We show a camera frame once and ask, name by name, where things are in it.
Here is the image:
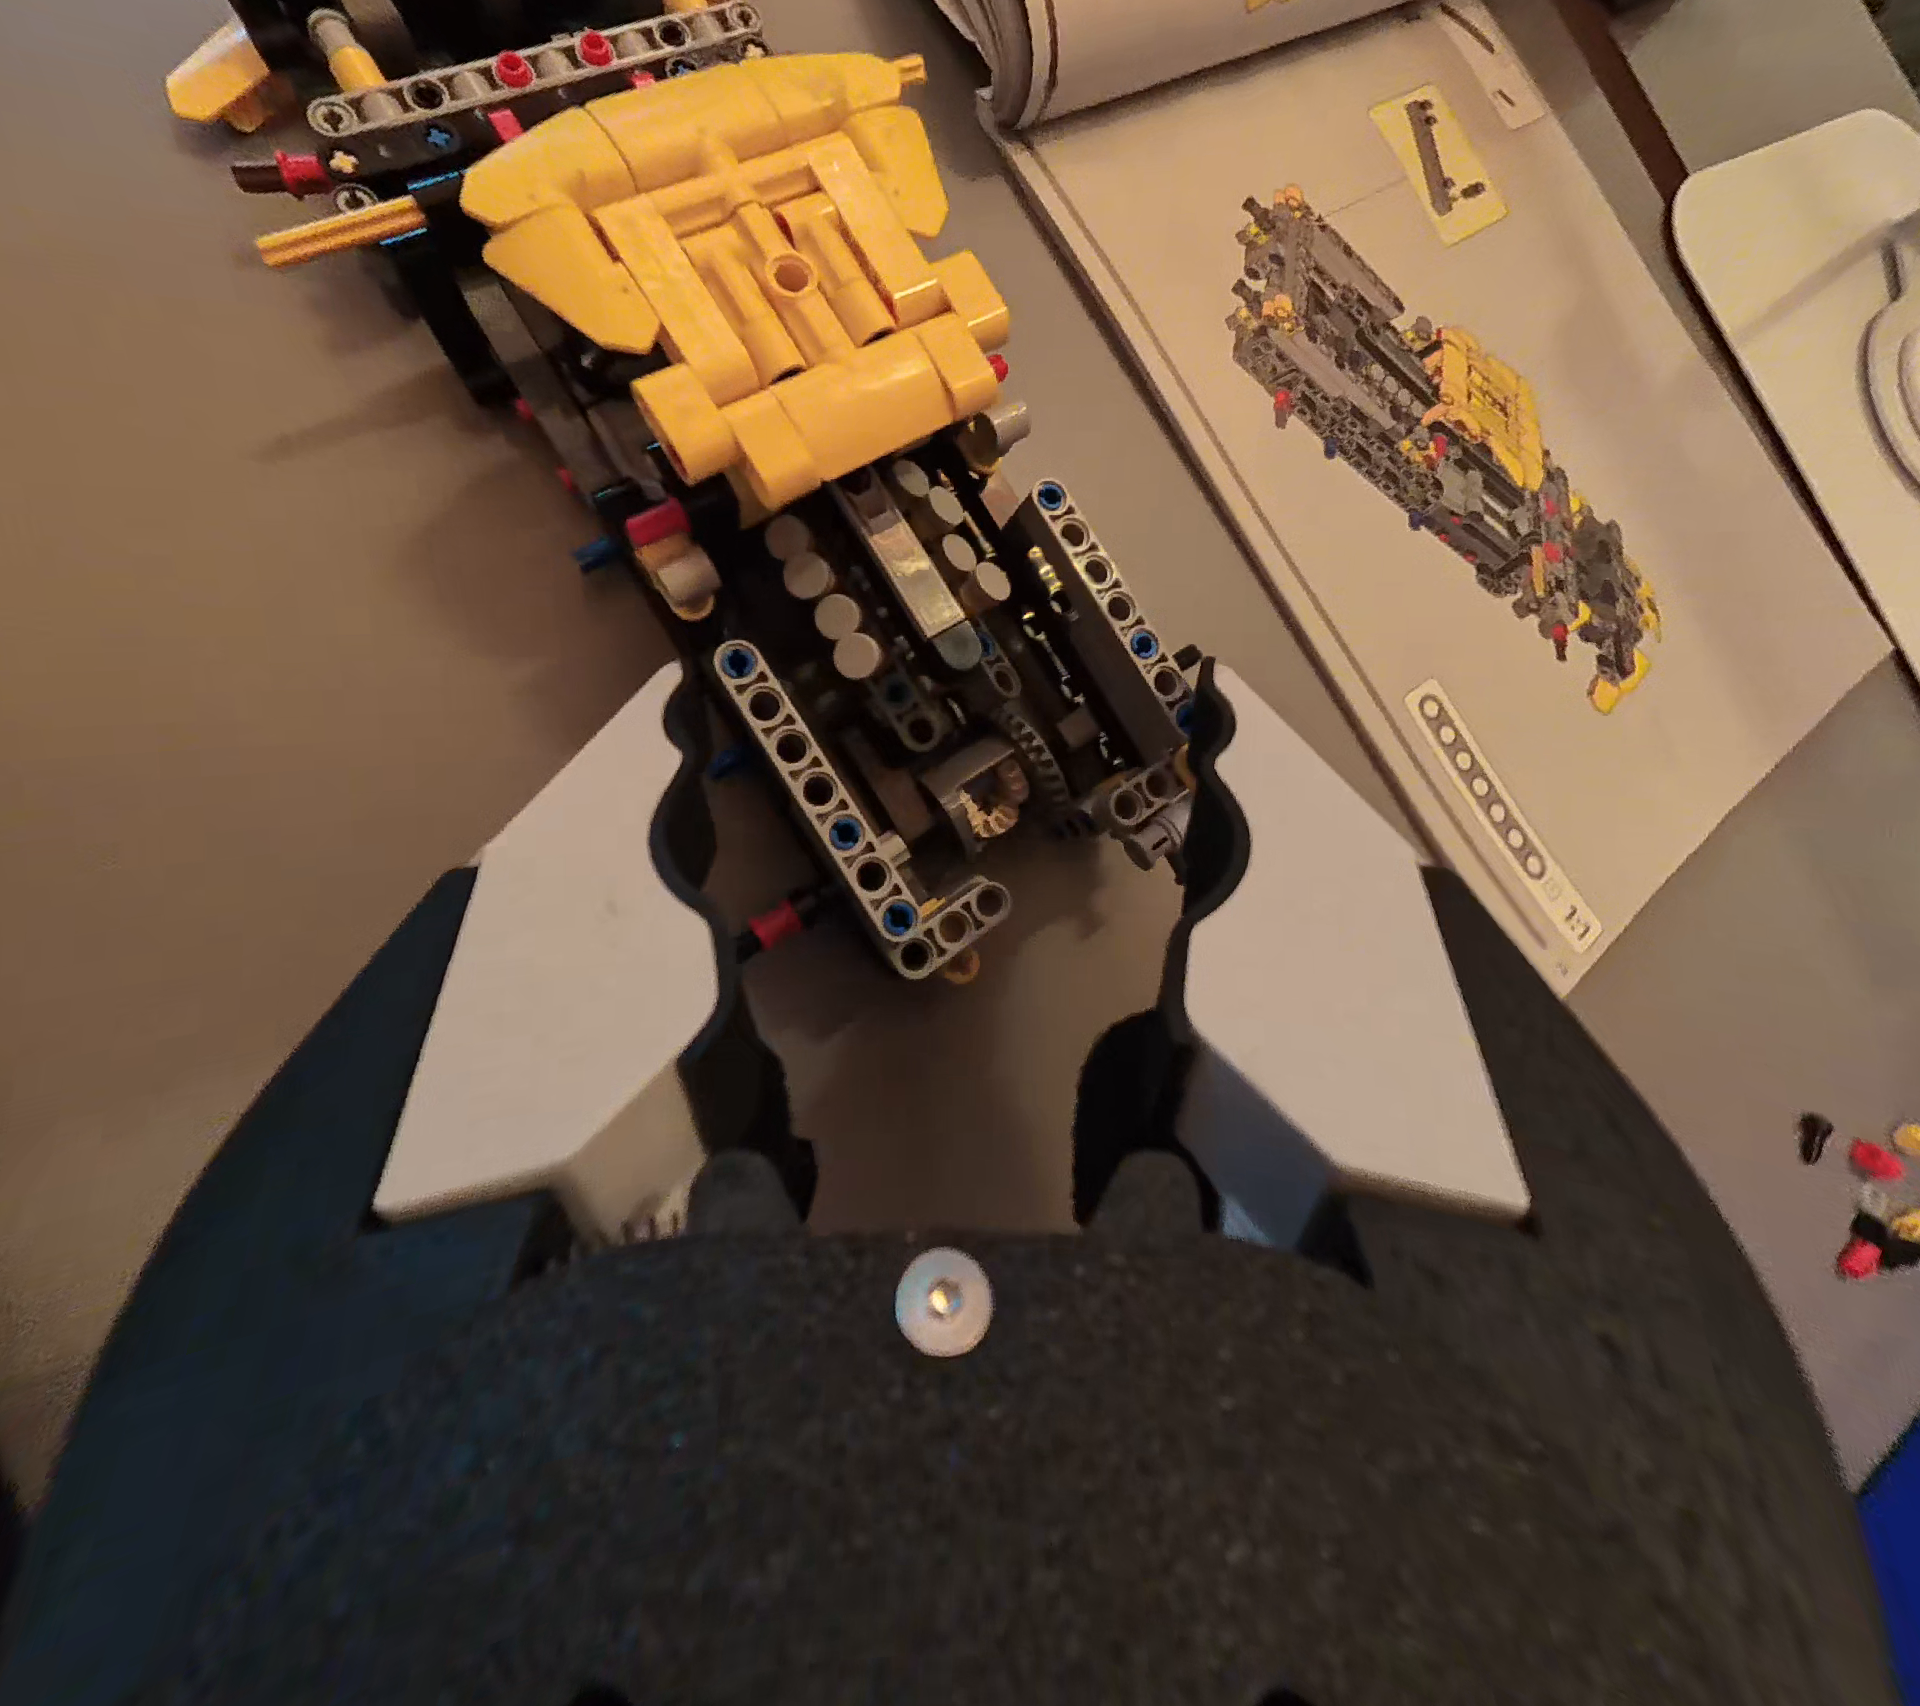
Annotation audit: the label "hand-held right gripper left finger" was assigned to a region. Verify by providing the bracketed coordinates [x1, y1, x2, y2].
[373, 663, 820, 1247]

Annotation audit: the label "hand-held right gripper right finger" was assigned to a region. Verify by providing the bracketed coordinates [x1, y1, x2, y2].
[1068, 656, 1533, 1254]

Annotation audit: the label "toy car chassis model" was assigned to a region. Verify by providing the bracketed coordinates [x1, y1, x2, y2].
[164, 0, 1249, 989]

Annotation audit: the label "grey desk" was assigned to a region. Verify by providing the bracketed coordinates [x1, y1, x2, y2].
[0, 0, 1920, 1499]

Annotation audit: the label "scattered small toy pins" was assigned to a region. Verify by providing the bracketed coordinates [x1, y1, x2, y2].
[1796, 1113, 1920, 1285]

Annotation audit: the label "open instruction booklet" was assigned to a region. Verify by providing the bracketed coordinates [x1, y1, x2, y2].
[780, 0, 1896, 997]

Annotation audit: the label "blue plastic bin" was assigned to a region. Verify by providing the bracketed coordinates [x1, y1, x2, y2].
[1853, 1436, 1920, 1706]

